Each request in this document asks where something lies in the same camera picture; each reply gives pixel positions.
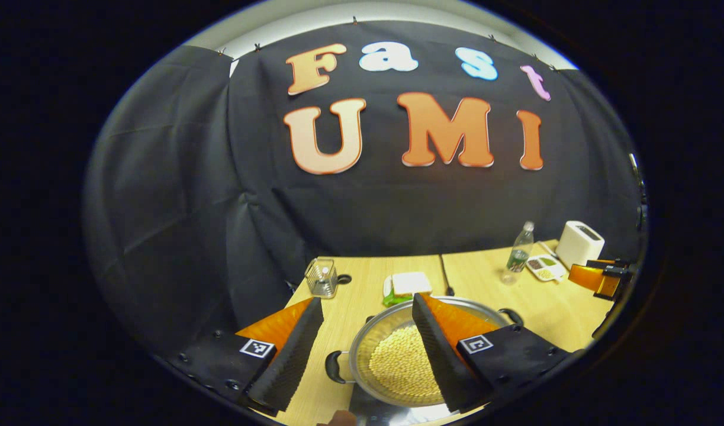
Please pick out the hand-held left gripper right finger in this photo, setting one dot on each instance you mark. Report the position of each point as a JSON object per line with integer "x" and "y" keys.
{"x": 438, "y": 361}

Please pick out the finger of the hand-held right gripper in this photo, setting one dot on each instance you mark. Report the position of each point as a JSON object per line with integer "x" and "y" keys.
{"x": 592, "y": 278}

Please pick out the clear plastic water bottle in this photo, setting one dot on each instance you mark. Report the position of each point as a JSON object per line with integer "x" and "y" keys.
{"x": 518, "y": 257}

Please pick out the black backdrop cloth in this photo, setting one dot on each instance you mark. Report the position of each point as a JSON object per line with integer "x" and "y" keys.
{"x": 190, "y": 207}

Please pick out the black round table grommet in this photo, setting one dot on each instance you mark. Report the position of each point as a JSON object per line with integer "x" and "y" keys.
{"x": 344, "y": 279}

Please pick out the black induction cooktop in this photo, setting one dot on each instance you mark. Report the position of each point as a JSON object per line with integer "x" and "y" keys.
{"x": 385, "y": 414}

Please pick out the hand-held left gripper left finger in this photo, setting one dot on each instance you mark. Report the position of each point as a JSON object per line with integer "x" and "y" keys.
{"x": 290, "y": 361}

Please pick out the large heap of yellow soybeans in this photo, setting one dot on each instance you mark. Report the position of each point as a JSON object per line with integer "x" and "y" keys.
{"x": 403, "y": 361}

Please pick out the white toaster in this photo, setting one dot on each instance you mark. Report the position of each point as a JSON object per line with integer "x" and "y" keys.
{"x": 578, "y": 245}

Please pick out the white divided dish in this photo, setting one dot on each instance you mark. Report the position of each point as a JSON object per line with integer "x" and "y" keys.
{"x": 554, "y": 271}

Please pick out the toast sandwich with lettuce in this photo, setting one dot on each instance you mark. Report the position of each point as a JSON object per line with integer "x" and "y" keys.
{"x": 412, "y": 283}

